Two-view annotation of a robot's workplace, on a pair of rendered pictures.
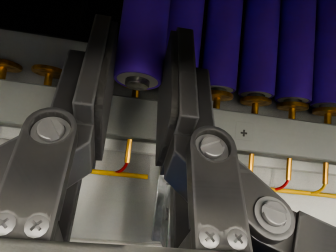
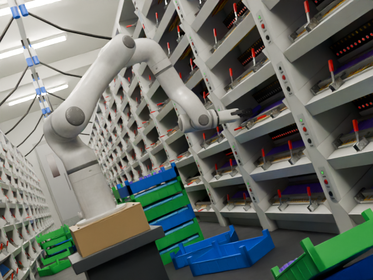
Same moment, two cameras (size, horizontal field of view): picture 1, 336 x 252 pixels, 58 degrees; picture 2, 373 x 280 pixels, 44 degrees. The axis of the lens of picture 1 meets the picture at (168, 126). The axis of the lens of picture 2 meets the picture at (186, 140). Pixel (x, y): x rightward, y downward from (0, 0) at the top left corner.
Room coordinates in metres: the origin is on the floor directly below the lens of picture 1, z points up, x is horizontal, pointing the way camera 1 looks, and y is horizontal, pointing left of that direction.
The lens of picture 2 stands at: (-0.23, -2.09, 0.44)
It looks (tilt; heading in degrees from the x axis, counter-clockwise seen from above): 3 degrees up; 91
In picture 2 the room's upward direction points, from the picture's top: 21 degrees counter-clockwise
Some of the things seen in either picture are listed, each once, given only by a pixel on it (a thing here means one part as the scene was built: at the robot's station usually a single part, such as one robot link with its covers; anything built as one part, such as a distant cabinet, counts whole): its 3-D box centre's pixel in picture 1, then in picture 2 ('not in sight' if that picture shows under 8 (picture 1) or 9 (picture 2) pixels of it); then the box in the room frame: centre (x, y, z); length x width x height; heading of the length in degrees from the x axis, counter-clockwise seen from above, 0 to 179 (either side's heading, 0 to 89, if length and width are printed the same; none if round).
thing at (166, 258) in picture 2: not in sight; (174, 248); (-0.53, 0.47, 0.04); 0.30 x 0.20 x 0.08; 25
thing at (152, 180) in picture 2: not in sight; (147, 180); (-0.53, 0.47, 0.44); 0.30 x 0.20 x 0.08; 25
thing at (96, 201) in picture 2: not in sight; (92, 192); (-0.63, -0.39, 0.47); 0.19 x 0.19 x 0.18
